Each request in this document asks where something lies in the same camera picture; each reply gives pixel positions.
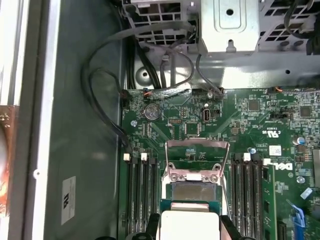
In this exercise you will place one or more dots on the green motherboard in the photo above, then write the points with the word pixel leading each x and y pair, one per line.
pixel 225 120

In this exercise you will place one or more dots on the RAM slot with white clips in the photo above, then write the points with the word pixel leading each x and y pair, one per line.
pixel 247 157
pixel 144 190
pixel 126 157

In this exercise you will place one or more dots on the CPU socket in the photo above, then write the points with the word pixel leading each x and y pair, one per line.
pixel 192 191

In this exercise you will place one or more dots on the metal socket cover frame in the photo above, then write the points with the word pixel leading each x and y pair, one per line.
pixel 197 144

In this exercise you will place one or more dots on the metal disk bay cage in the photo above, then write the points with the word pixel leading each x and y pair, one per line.
pixel 230 37

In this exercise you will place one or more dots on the round coin battery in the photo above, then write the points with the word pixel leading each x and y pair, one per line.
pixel 152 112

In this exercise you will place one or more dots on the silver-topped CPU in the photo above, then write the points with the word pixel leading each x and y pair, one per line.
pixel 190 225

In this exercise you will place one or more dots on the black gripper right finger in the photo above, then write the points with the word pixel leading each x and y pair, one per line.
pixel 232 231

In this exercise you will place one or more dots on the internal USB port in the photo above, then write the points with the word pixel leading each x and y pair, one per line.
pixel 207 115

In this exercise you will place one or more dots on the black expansion slot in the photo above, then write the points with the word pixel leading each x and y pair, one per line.
pixel 282 231

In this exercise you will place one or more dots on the blue slot latch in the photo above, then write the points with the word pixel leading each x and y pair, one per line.
pixel 298 215

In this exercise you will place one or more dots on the white case label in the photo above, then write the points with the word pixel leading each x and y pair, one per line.
pixel 68 200

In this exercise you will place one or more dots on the black PC case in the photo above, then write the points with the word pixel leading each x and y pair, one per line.
pixel 82 150

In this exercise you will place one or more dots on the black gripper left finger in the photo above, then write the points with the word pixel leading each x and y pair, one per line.
pixel 152 227

